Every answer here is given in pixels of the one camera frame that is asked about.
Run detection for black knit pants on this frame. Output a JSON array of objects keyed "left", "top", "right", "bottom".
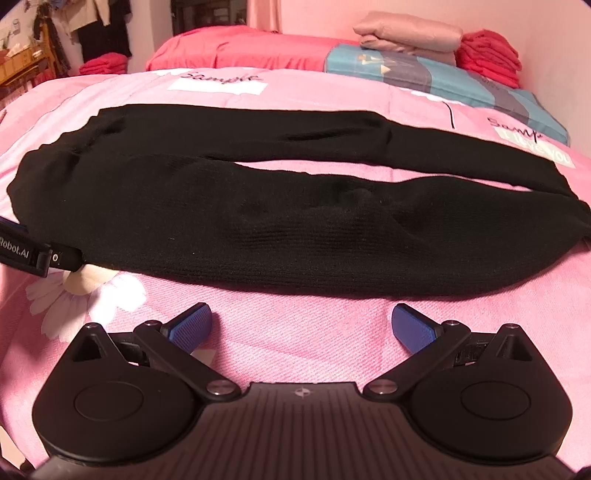
[{"left": 7, "top": 104, "right": 590, "bottom": 297}]

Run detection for pink bed sheet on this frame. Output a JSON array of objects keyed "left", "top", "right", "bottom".
[{"left": 1, "top": 68, "right": 590, "bottom": 469}]

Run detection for wooden shelf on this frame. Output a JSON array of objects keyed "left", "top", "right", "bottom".
[{"left": 1, "top": 18, "right": 59, "bottom": 105}]

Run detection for red cloth pile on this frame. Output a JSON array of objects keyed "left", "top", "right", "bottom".
[{"left": 79, "top": 52, "right": 128, "bottom": 75}]

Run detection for hanging dark clothes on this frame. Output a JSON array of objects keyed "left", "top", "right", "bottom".
[{"left": 73, "top": 0, "right": 132, "bottom": 62}]

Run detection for blue grey patterned pillow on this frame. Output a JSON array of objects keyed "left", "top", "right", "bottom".
[{"left": 325, "top": 44, "right": 570, "bottom": 145}]

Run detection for red bed cover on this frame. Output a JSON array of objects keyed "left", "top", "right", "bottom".
[{"left": 145, "top": 25, "right": 353, "bottom": 72}]

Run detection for folded red clothes stack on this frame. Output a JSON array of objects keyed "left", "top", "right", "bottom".
[{"left": 455, "top": 30, "right": 522, "bottom": 89}]

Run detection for folded pink blanket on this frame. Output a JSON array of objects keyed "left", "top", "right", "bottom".
[{"left": 353, "top": 11, "right": 463, "bottom": 65}]

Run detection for pink curtain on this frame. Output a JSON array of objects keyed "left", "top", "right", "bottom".
[{"left": 246, "top": 0, "right": 283, "bottom": 33}]

